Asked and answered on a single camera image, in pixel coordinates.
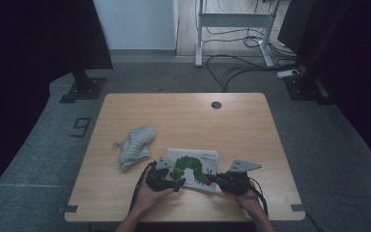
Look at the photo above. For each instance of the person's right hand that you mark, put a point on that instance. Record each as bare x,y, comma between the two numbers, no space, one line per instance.
248,201

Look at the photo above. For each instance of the person's left hand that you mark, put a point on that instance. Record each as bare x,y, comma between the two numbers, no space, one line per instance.
149,198

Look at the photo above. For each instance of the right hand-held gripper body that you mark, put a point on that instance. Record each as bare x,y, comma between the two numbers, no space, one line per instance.
235,183

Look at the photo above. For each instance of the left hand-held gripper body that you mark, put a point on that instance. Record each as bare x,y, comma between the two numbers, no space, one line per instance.
157,179

